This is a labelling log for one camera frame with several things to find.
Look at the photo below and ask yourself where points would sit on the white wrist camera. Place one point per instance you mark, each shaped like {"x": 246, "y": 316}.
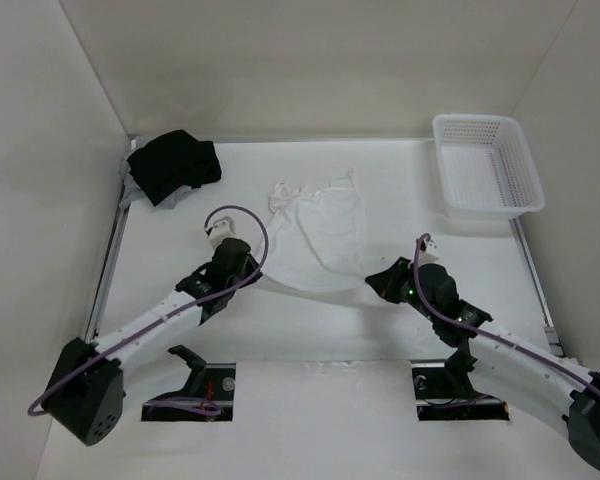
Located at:
{"x": 220, "y": 230}
{"x": 427, "y": 252}

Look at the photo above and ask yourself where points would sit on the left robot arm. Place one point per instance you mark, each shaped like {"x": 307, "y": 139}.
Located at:
{"x": 90, "y": 381}

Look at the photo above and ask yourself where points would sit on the black folded tank top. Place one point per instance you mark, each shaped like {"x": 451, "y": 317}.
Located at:
{"x": 172, "y": 160}

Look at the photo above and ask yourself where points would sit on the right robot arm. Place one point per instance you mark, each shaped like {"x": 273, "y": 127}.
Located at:
{"x": 491, "y": 360}

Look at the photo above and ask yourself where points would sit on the white plastic basket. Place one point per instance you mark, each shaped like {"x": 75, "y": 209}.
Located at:
{"x": 486, "y": 169}

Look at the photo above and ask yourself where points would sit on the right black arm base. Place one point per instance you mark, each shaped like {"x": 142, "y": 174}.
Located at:
{"x": 443, "y": 393}

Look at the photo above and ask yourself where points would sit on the white tank top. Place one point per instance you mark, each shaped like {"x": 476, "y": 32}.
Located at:
{"x": 316, "y": 237}

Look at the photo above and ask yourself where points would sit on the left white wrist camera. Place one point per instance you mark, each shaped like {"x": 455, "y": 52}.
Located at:
{"x": 220, "y": 230}

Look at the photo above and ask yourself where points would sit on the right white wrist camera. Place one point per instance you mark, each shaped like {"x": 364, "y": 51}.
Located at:
{"x": 427, "y": 252}

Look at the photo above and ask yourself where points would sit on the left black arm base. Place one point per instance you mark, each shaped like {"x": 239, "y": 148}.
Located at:
{"x": 205, "y": 395}

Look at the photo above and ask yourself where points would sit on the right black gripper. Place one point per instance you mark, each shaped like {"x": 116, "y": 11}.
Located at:
{"x": 386, "y": 282}

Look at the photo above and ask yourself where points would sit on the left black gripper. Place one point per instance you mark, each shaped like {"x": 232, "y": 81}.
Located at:
{"x": 252, "y": 266}

